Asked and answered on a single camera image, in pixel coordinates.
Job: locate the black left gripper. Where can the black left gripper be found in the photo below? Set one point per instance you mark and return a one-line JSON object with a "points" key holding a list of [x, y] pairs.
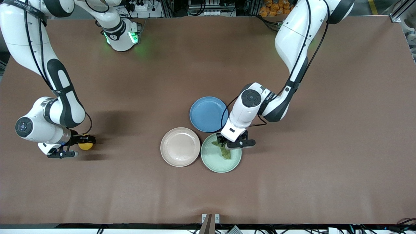
{"points": [[221, 140]]}

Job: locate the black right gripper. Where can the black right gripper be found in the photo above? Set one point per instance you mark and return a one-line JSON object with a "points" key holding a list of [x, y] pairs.
{"points": [[77, 140]]}

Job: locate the yellow lemon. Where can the yellow lemon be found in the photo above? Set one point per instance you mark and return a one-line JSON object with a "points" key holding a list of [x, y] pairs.
{"points": [[86, 147]]}

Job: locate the green lettuce leaf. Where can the green lettuce leaf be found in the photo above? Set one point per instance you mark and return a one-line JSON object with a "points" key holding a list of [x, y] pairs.
{"points": [[226, 153]]}

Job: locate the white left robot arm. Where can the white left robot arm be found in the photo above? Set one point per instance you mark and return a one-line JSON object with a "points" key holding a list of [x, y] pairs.
{"points": [[292, 32]]}

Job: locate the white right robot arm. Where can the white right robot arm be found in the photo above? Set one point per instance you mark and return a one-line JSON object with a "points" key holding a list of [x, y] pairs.
{"points": [[19, 32]]}

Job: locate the pale green plate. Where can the pale green plate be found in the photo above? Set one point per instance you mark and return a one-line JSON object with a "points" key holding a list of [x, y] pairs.
{"points": [[216, 164]]}

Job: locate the blue plate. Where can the blue plate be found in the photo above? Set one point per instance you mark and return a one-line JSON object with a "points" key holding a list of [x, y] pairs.
{"points": [[206, 114]]}

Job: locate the pink plate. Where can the pink plate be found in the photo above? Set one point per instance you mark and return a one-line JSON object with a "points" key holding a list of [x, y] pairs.
{"points": [[180, 147]]}

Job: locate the brown table cover sheet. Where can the brown table cover sheet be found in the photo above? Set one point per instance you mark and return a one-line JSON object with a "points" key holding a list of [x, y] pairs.
{"points": [[130, 195]]}

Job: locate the grey ribbed device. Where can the grey ribbed device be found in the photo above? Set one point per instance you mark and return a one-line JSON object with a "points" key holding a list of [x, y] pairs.
{"points": [[234, 230]]}

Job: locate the white electronics box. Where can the white electronics box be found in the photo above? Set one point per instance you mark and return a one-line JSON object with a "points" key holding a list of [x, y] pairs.
{"points": [[211, 8]]}

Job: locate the white power strip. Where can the white power strip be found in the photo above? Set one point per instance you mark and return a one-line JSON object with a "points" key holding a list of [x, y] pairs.
{"points": [[141, 6]]}

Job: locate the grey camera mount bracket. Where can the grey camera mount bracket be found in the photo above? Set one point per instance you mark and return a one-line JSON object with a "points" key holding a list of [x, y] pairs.
{"points": [[208, 227]]}

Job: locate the aluminium frame profile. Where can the aluminium frame profile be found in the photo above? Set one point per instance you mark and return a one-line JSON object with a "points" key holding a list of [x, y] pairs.
{"points": [[398, 14]]}

